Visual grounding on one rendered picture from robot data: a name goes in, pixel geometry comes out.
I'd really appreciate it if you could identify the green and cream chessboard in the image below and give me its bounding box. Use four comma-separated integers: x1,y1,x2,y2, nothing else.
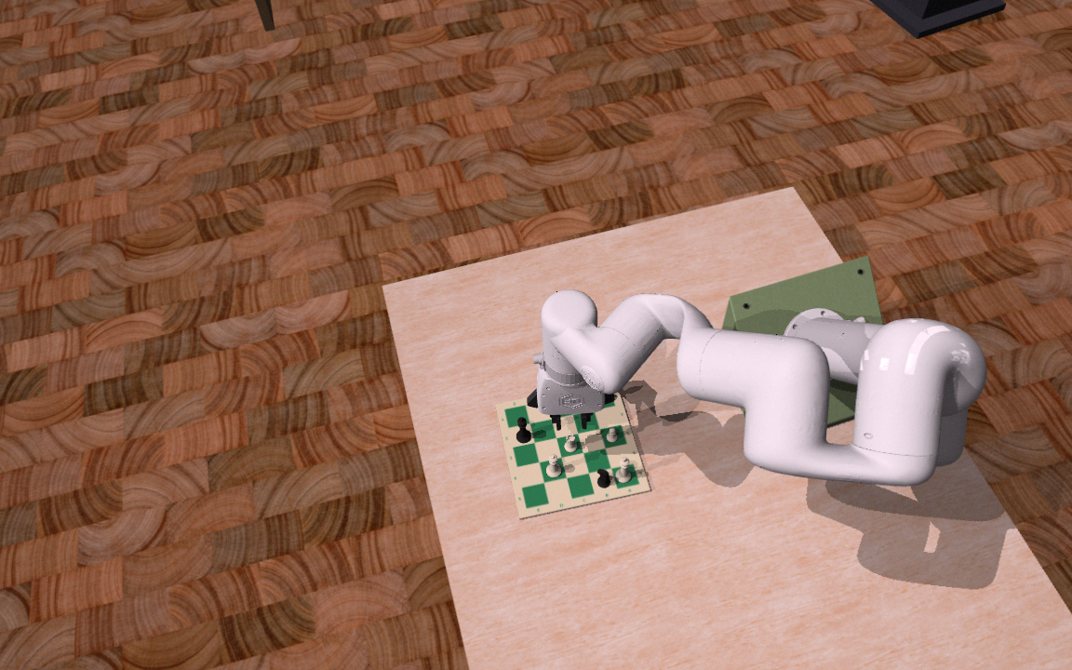
495,392,650,520

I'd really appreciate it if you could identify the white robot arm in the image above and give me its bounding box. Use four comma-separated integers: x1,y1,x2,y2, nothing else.
533,289,987,487

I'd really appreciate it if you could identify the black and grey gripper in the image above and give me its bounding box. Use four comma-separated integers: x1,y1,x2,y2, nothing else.
527,364,615,431

